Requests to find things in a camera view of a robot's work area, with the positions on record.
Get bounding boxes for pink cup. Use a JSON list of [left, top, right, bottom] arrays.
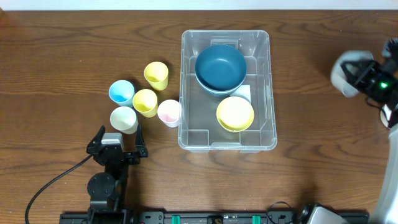
[[157, 100, 181, 128]]

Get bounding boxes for light blue cup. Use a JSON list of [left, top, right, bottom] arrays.
[[108, 80, 136, 108]]

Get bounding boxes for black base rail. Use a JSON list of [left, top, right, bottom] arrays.
[[59, 210, 299, 224]]

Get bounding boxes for yellow cup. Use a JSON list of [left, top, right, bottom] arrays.
[[133, 89, 158, 118], [144, 62, 169, 91]]

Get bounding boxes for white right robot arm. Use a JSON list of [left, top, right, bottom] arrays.
[[330, 38, 397, 223]]

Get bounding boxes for clear plastic storage bin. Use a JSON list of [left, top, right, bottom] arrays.
[[178, 30, 277, 153]]

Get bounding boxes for white small bowl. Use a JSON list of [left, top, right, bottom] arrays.
[[380, 105, 392, 129]]

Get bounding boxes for yellow cup far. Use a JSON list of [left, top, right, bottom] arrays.
[[144, 62, 169, 91]]

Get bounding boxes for yellow cup near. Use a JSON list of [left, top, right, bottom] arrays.
[[133, 89, 158, 118]]

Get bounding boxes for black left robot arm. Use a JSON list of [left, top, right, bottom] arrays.
[[86, 126, 148, 212]]

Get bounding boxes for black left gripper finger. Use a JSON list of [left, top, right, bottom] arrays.
[[135, 124, 148, 157], [86, 125, 106, 154]]

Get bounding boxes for light blue-grey small bowl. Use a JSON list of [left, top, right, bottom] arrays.
[[330, 50, 373, 98]]

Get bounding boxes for dark teal bowl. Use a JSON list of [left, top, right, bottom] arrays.
[[195, 45, 248, 96]]

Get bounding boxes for pale green cup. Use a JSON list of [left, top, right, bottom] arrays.
[[110, 106, 139, 134]]

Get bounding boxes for white label sticker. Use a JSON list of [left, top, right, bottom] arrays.
[[230, 85, 251, 103]]

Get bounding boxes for yellow small bowl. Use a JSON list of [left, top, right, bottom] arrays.
[[216, 96, 254, 133]]

